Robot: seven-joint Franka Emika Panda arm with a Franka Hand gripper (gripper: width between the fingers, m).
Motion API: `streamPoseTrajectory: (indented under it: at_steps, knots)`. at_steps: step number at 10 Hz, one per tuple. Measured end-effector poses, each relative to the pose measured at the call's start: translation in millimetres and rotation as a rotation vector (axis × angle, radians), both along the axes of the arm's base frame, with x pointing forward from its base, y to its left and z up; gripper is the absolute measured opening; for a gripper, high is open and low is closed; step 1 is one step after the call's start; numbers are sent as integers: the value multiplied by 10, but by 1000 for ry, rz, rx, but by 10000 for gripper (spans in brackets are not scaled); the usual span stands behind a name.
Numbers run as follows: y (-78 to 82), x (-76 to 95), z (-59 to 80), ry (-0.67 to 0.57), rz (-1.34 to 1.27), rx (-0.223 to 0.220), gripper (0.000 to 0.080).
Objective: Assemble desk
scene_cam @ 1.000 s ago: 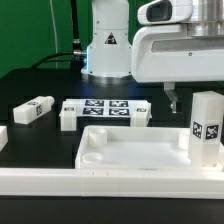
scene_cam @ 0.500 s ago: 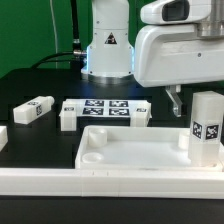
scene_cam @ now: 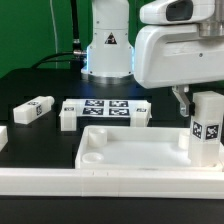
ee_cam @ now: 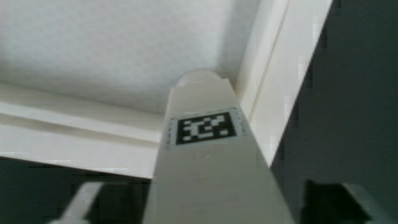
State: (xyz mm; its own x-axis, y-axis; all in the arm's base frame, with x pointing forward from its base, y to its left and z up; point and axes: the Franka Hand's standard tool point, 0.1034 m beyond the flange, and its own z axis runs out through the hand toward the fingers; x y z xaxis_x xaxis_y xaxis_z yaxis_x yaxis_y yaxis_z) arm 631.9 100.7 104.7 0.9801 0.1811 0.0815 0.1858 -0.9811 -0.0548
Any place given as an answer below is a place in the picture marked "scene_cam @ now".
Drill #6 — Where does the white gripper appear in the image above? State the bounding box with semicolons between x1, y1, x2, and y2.
134;24;224;116

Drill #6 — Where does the white desk top tray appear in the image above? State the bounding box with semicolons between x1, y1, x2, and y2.
75;126;224;172

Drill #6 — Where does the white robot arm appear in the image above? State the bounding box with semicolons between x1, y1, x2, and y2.
82;0;224;116

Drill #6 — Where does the white front fence bar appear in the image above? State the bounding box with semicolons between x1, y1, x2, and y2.
0;168;224;199

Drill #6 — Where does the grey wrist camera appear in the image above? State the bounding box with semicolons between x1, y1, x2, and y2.
140;0;215;25

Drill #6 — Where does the white marker base plate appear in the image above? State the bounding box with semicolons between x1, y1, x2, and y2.
60;99;152;119

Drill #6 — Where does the black cable with connector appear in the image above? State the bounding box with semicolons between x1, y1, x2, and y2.
31;0;88;70

